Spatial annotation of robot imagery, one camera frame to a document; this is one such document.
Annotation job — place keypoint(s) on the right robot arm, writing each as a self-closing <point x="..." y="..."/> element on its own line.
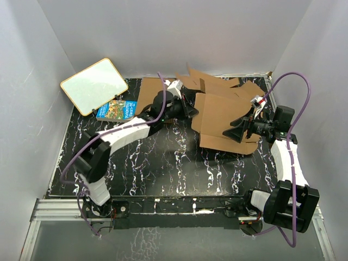
<point x="292" y="202"/>

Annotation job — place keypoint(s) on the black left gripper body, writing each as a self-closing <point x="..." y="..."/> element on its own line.
<point x="177" y="109"/>

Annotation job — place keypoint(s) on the yellow framed whiteboard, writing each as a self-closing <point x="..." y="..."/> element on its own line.
<point x="94" y="86"/>

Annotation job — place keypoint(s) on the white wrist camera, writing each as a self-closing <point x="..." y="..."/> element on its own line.
<point x="258" y="102"/>
<point x="174" y="87"/>

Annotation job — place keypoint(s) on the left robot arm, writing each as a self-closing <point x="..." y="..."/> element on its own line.
<point x="93" y="163"/>

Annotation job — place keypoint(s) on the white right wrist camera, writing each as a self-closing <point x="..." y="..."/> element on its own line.
<point x="258" y="102"/>

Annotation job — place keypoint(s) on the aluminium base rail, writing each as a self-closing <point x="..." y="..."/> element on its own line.
<point x="166" y="228"/>

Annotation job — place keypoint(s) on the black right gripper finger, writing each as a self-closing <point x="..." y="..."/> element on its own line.
<point x="239" y="122"/>
<point x="235" y="133"/>

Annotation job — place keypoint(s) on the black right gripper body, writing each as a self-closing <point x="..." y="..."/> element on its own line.
<point x="260" y="126"/>

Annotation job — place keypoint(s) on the colourful blue book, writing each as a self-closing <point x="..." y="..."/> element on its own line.
<point x="117" y="111"/>

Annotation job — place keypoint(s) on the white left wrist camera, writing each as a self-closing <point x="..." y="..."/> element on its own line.
<point x="174" y="87"/>

